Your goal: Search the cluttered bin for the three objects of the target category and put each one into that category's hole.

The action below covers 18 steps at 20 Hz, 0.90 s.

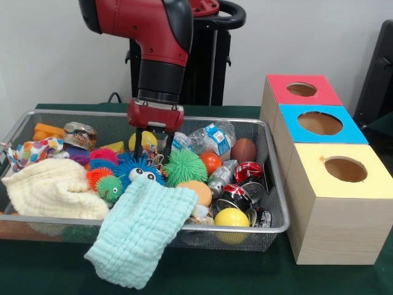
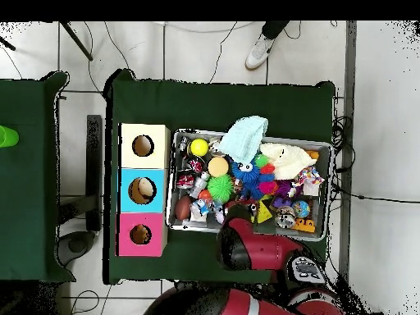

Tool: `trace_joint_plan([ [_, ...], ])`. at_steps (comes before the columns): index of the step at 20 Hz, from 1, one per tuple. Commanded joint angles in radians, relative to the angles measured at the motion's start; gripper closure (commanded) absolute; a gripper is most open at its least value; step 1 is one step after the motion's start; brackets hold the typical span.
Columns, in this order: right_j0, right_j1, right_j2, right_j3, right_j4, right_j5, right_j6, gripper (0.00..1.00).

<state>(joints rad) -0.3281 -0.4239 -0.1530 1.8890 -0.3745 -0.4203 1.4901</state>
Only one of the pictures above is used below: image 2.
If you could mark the blue spiky ball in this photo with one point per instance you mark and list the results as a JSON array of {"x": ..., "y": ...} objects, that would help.
[{"x": 246, "y": 174}]

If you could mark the mint green cloth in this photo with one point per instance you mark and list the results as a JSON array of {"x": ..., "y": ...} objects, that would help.
[{"x": 244, "y": 138}]

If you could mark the pink spiky ball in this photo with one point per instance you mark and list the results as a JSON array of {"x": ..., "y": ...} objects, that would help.
[{"x": 268, "y": 188}]

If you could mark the cream knitted cloth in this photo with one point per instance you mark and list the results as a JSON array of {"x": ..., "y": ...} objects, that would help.
[{"x": 289, "y": 161}]

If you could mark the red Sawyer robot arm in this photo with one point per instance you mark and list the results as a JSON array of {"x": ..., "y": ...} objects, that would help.
[{"x": 262, "y": 249}]

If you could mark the wooden box with three holes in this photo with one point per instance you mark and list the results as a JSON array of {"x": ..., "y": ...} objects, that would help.
[{"x": 157, "y": 190}]

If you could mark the clear mesh bin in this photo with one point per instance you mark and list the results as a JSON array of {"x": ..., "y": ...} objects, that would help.
[{"x": 172, "y": 226}]

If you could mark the orange foam disc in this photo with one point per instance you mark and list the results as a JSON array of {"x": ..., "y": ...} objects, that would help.
[{"x": 218, "y": 166}]

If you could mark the green spiky ball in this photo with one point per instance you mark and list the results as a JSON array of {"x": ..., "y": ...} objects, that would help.
[{"x": 221, "y": 188}]

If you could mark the red soda can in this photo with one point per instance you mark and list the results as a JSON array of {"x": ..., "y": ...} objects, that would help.
[{"x": 186, "y": 179}]

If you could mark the yellow ball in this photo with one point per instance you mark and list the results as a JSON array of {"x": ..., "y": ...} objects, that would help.
[{"x": 199, "y": 147}]

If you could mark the brown toy football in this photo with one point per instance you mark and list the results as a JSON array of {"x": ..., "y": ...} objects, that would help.
[{"x": 182, "y": 209}]

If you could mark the dark green table cloth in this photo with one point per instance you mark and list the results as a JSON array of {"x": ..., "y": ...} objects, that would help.
[
  {"x": 197, "y": 105},
  {"x": 33, "y": 164}
]

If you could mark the colourful patterned cloth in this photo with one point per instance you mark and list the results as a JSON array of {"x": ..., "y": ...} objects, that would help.
[{"x": 310, "y": 177}]

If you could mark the person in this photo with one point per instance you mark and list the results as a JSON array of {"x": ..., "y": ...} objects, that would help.
[{"x": 260, "y": 49}]

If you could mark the black tripod leg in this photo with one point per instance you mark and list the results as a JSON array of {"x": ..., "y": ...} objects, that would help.
[{"x": 75, "y": 41}]

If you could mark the green cup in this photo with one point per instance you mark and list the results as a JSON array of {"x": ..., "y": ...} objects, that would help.
[{"x": 6, "y": 136}]

